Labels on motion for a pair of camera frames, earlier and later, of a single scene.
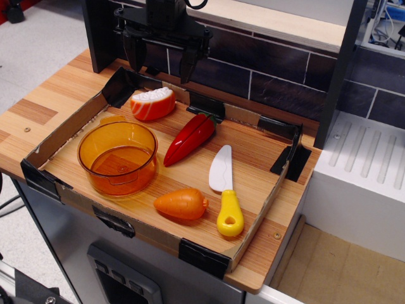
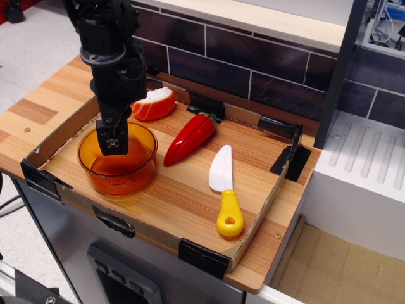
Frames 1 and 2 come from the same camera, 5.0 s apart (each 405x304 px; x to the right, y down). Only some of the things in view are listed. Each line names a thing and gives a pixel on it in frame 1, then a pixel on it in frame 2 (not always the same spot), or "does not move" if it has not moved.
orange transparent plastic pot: (118, 156) does not move
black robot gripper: (164, 21) -> (118, 85)
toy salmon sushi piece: (154, 104) does not move
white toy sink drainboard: (357, 188) does not move
